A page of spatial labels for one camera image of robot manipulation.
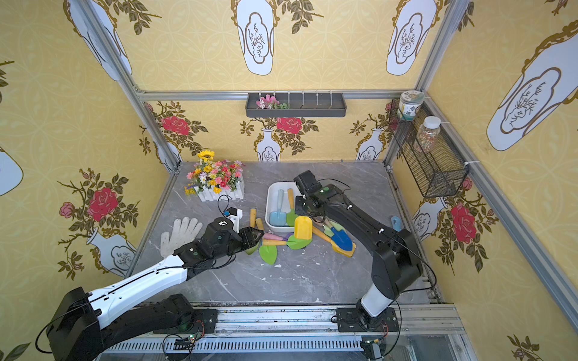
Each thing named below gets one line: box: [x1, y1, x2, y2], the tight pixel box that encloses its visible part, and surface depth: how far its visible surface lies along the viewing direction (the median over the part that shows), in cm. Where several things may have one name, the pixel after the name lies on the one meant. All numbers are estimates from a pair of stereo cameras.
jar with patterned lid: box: [397, 89, 426, 122], surface depth 87 cm
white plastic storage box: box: [264, 181, 303, 234], surface depth 105 cm
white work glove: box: [160, 216, 204, 258], surface depth 97 cm
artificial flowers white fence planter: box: [184, 149, 246, 202], surface depth 99 cm
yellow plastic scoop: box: [294, 215, 314, 240], surface depth 85 cm
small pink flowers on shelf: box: [255, 94, 287, 110], surface depth 89 cm
